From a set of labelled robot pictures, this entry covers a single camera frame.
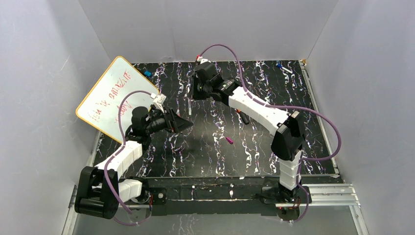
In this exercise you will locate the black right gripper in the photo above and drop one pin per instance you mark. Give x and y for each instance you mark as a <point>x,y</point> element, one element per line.
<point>196,86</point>

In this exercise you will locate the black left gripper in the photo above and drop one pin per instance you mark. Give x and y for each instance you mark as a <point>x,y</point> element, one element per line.
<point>168,120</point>

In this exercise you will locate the black orange highlighter marker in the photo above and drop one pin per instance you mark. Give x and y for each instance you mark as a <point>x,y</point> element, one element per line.
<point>245,119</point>

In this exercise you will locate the white green thin pen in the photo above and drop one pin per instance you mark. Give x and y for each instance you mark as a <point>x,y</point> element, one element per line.
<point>189,106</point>

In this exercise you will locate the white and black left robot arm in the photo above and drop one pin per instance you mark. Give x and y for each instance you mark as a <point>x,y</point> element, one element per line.
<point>101,190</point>

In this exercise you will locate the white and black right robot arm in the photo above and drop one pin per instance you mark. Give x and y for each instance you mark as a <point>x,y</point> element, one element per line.
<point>286,128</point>

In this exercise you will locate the magenta pen cap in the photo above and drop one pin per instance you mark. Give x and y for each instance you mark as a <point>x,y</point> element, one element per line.
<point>229,140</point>

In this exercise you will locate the white blue marker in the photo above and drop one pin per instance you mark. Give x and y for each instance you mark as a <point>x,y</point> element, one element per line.
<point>284,68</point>

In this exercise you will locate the yellow framed whiteboard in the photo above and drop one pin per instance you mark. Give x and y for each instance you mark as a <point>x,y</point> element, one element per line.
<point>118,91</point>

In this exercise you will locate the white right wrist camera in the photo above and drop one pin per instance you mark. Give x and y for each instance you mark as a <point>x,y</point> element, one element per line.
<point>200,60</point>

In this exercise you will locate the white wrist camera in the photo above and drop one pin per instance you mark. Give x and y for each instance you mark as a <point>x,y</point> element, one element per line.
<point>158,101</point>
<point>200,60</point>

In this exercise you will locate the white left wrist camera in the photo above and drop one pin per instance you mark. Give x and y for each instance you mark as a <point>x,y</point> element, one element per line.
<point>158,101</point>

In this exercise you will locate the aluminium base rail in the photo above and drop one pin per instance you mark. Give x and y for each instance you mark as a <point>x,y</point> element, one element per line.
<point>318,194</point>

